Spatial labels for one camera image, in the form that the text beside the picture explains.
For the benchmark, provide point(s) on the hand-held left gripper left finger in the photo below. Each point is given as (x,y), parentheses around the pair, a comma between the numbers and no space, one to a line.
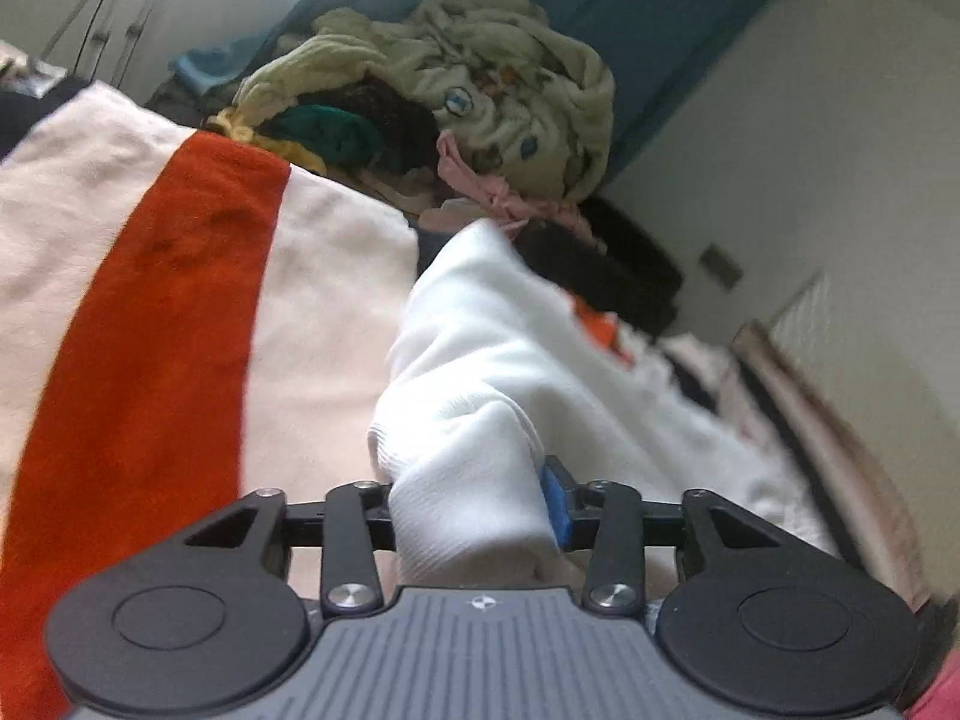
(349,532)

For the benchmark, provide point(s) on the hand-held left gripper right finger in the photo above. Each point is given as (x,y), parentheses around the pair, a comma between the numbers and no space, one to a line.
(556,502)

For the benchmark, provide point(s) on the striped blanket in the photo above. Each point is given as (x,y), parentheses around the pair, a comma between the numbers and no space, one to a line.
(165,315)

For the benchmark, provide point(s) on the bed headboard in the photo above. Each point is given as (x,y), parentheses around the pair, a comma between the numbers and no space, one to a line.
(840,427)

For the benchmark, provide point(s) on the pink cloth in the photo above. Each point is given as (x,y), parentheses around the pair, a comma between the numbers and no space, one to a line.
(495,191)

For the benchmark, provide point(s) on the green cloth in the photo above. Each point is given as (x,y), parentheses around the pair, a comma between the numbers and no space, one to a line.
(330,127)

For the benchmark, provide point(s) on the dark cloth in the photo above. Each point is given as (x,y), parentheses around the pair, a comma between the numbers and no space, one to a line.
(397,120)

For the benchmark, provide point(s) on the cream printed blanket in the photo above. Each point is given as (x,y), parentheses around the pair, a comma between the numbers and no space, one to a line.
(510,67)

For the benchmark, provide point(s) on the pale yellow knit blanket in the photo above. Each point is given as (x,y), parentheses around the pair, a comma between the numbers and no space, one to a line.
(300,75)

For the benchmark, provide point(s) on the blue curtain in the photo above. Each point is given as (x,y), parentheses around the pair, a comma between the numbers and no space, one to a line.
(637,7)

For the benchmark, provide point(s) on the garment steamer stand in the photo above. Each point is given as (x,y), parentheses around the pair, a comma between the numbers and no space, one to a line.
(135,7)

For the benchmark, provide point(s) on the dark wall switch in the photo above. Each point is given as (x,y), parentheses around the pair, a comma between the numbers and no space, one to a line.
(720,266)

